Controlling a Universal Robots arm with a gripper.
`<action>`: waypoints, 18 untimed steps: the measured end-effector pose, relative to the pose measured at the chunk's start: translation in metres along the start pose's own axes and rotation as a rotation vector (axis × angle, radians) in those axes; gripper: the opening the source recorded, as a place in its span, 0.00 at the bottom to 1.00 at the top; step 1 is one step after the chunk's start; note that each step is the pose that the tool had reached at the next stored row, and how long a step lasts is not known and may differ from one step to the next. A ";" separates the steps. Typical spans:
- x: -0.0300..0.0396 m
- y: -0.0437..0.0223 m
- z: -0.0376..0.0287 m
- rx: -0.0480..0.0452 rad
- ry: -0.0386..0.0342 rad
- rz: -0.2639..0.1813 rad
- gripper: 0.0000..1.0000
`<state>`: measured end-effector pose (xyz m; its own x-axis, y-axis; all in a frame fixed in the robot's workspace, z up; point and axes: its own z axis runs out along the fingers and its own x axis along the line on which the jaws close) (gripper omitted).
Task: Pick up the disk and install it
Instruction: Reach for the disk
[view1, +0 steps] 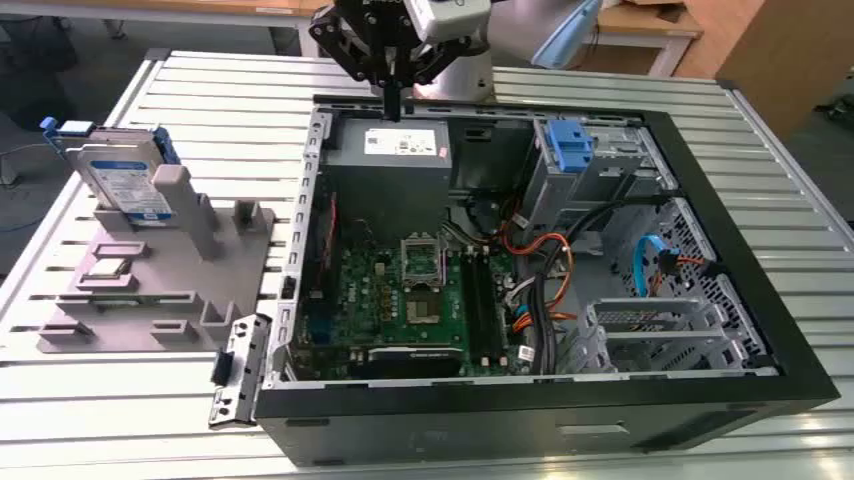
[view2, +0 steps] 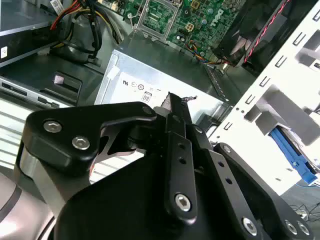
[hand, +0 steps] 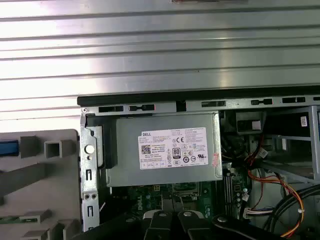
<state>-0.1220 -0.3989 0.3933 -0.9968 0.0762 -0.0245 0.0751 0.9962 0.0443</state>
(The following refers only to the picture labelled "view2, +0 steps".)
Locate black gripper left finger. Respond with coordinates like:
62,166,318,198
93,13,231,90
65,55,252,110
13,91,199,222

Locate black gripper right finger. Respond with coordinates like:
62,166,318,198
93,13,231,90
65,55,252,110
181,95,315,240

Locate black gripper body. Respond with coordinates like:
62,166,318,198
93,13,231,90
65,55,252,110
53,147,248,240

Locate hard disk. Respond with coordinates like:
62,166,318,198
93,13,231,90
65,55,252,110
269,126,320,187

